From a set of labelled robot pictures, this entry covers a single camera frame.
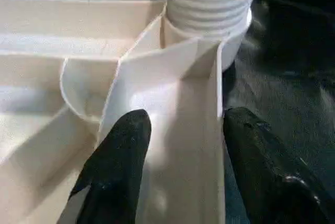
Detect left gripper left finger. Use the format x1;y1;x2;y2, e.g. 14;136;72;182
57;109;152;224

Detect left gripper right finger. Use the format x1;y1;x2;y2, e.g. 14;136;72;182
223;107;335;224

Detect black plastic mat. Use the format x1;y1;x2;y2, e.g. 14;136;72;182
0;0;335;224

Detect white plastic table top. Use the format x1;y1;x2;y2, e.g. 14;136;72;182
0;0;253;224

